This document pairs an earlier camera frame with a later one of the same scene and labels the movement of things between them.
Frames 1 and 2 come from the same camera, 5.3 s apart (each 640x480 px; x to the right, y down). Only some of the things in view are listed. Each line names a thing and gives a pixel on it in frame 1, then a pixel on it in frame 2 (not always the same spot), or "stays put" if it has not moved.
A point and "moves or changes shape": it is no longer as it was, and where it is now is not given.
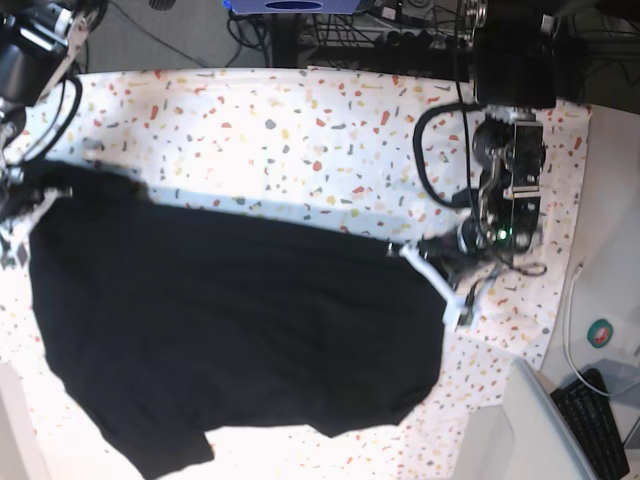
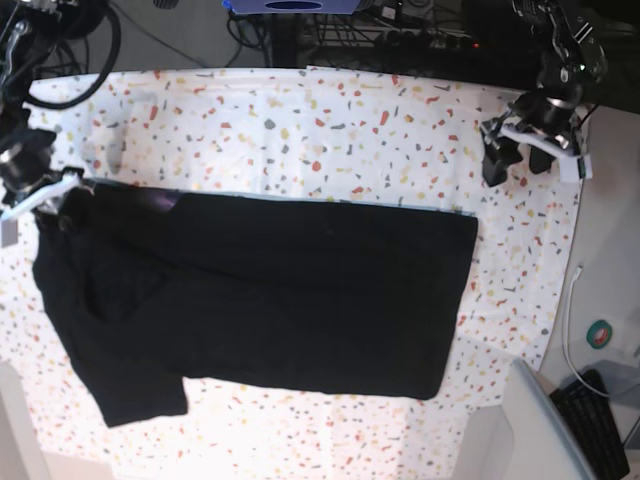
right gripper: (457, 258) -> (550, 125)
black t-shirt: (163, 321) moves or changes shape
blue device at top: (291, 6) stays put
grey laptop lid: (545, 445) stays put
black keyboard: (590, 419) stays put
